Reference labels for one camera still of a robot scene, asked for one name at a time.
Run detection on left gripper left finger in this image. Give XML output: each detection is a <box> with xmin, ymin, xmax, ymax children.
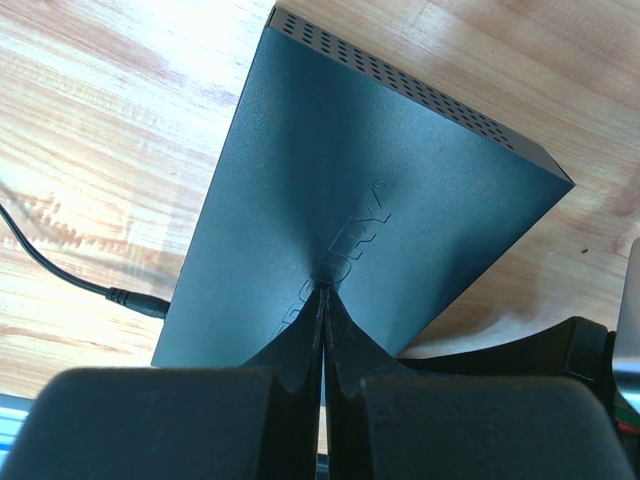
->
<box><xmin>14</xmin><ymin>290</ymin><xmax>323</xmax><ymax>479</ymax></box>

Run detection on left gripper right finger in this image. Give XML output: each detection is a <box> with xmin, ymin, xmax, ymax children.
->
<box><xmin>323</xmin><ymin>289</ymin><xmax>635</xmax><ymax>479</ymax></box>

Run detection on black power cord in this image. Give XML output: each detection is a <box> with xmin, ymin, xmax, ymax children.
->
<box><xmin>0</xmin><ymin>202</ymin><xmax>171</xmax><ymax>320</ymax></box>

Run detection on black network switch box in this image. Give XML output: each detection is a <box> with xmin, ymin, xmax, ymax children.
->
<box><xmin>152</xmin><ymin>6</ymin><xmax>573</xmax><ymax>367</ymax></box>

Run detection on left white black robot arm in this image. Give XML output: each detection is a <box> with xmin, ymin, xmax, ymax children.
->
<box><xmin>1</xmin><ymin>288</ymin><xmax>635</xmax><ymax>479</ymax></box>

